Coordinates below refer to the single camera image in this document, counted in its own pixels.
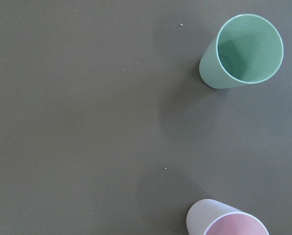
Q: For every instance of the pink plastic cup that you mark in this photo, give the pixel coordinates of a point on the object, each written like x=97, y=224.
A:
x=210, y=217

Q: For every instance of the green plastic cup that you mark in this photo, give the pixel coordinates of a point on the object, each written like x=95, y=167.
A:
x=247, y=50

